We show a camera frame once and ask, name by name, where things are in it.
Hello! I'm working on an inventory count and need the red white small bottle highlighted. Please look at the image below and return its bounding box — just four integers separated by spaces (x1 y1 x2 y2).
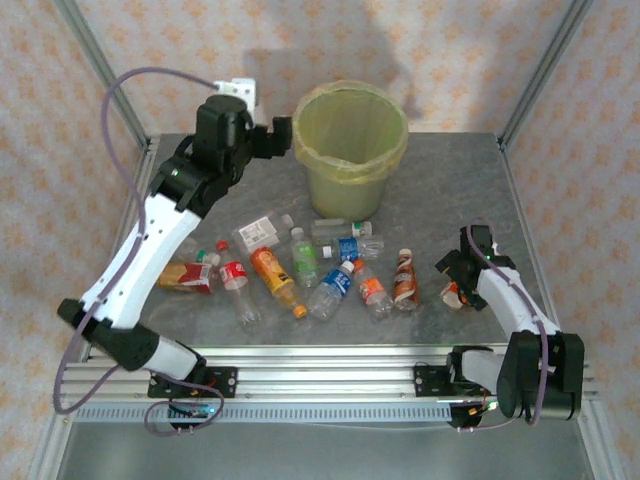
439 280 469 309

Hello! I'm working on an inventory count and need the brown label bottle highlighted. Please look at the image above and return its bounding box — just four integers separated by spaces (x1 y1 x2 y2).
392 248 421 312

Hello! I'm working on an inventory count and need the orange label bottle orange cap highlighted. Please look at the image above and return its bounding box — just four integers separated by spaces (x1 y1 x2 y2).
352 258 395 321

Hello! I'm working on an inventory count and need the clear square bottle white label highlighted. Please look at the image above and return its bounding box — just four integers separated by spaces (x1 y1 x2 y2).
231 209 295 251

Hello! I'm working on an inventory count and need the blue label water bottle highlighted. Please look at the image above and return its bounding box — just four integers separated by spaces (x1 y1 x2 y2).
305 259 357 322

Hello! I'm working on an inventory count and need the orange juice bottle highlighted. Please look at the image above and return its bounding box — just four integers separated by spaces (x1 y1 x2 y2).
248 246 309 320

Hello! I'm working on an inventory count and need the red label cola bottle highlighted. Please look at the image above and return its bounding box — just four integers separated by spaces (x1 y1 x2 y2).
215 240 264 331

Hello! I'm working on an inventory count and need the green trash bin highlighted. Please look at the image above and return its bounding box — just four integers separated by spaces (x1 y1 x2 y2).
292 79 411 184

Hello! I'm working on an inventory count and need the green plastic bin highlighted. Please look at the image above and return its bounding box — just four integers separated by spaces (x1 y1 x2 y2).
305 162 390 224

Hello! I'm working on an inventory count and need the clear bottle green white label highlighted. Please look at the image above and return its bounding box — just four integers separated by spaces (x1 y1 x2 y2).
310 218 375 242

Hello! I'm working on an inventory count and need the small circuit board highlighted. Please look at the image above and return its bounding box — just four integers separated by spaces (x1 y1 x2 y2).
167 402 221 421
467 397 516 419

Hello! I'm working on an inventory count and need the grey metal panel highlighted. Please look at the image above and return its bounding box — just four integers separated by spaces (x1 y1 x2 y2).
54 422 601 480

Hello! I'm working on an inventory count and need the aluminium side rail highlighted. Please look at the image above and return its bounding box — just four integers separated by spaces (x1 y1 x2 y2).
79 137 161 361
497 137 566 351

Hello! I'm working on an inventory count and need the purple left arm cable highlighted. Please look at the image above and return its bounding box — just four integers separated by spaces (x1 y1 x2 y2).
52 67 226 437

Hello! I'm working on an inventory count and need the aluminium frame post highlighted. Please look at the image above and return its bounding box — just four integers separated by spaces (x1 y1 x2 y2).
53 0 154 149
497 0 595 151

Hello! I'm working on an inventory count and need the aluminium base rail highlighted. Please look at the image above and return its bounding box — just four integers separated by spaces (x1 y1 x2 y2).
52 344 599 404

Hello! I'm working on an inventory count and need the white slotted cable duct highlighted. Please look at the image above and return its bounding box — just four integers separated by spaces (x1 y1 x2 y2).
74 402 454 425

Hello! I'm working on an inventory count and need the aluminium frame leg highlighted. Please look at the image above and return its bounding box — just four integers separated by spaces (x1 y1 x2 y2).
574 399 626 480
27 399 76 480

